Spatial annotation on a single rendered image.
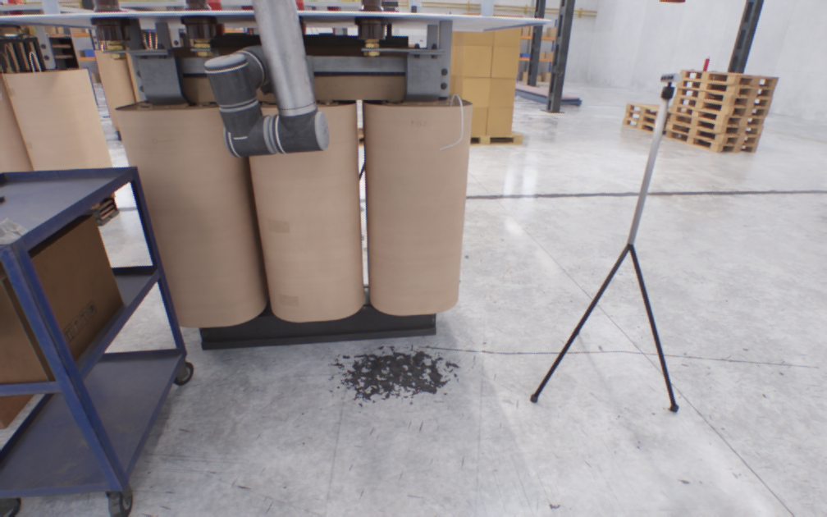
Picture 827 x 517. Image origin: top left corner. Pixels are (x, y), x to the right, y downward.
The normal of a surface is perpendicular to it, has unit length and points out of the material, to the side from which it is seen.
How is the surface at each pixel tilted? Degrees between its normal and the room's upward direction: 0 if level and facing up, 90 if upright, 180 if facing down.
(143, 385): 0
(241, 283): 90
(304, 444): 0
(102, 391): 0
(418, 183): 90
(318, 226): 90
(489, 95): 90
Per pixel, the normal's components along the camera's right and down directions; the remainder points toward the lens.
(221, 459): 0.02, -0.90
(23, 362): 0.15, 0.44
